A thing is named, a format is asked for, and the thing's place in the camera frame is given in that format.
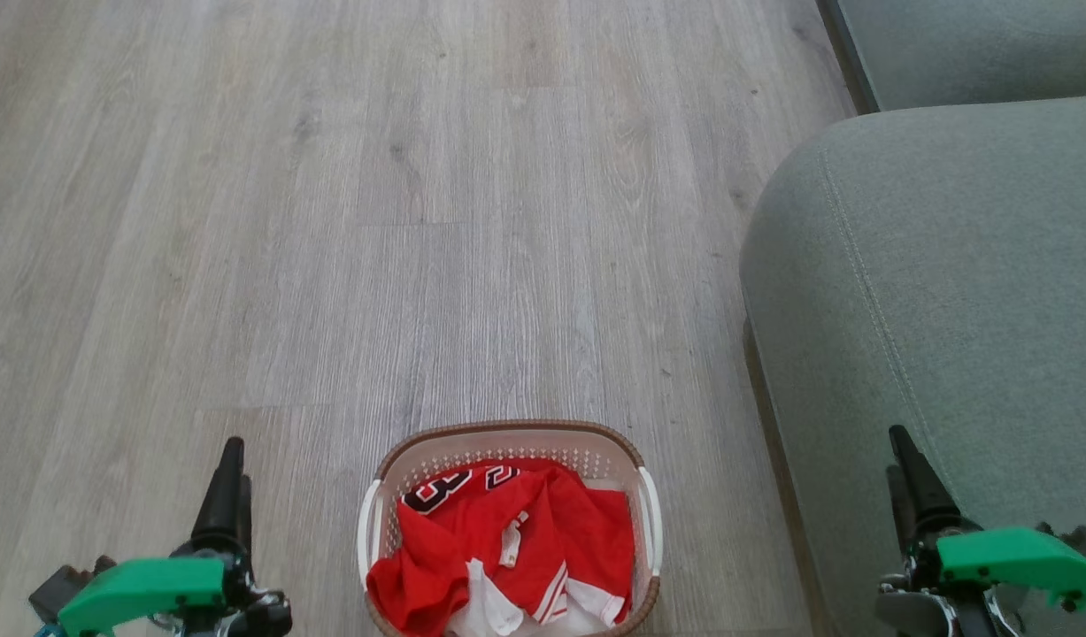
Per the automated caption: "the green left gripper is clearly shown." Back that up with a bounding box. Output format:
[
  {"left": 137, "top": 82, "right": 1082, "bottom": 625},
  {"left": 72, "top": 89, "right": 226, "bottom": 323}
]
[{"left": 56, "top": 436, "right": 294, "bottom": 637}]

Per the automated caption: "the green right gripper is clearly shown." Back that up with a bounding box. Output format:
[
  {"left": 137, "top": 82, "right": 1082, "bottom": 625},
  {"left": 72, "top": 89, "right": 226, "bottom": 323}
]
[{"left": 886, "top": 426, "right": 1086, "bottom": 637}]

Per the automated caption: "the red and white jersey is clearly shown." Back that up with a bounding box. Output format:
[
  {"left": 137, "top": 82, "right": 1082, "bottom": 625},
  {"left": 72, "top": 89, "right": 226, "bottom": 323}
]
[{"left": 366, "top": 457, "right": 636, "bottom": 637}]

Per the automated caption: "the grey-green sofa section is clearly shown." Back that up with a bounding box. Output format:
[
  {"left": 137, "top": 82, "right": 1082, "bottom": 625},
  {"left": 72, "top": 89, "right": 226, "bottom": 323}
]
[{"left": 817, "top": 0, "right": 1086, "bottom": 114}]

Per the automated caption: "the white brown-rimmed laundry basket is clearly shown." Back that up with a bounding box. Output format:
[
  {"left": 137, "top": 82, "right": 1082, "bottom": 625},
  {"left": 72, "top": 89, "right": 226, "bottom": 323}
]
[{"left": 357, "top": 419, "right": 664, "bottom": 637}]

